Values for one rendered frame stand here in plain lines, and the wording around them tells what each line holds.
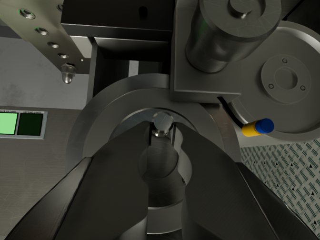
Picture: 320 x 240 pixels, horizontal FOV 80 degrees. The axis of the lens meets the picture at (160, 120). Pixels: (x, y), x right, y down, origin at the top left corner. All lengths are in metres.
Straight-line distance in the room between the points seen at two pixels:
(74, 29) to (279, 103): 0.19
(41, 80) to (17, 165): 1.78
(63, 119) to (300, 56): 0.49
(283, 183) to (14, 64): 2.42
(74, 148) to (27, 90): 2.16
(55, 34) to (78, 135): 0.30
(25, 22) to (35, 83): 1.89
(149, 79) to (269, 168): 0.24
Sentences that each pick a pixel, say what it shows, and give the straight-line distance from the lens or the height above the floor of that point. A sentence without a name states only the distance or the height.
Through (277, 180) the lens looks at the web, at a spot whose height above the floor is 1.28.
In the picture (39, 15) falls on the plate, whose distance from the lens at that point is 0.41.
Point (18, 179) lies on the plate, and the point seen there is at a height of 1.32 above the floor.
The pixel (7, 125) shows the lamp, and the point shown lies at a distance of 0.60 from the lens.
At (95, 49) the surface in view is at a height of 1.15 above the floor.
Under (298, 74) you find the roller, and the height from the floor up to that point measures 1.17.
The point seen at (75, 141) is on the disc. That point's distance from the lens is 0.17.
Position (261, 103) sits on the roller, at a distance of 0.20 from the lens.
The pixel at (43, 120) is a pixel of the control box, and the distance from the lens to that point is 0.56.
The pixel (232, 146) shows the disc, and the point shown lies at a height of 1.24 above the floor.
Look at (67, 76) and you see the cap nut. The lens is 0.55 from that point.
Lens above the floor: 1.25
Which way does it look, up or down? 10 degrees down
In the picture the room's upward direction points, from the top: 178 degrees counter-clockwise
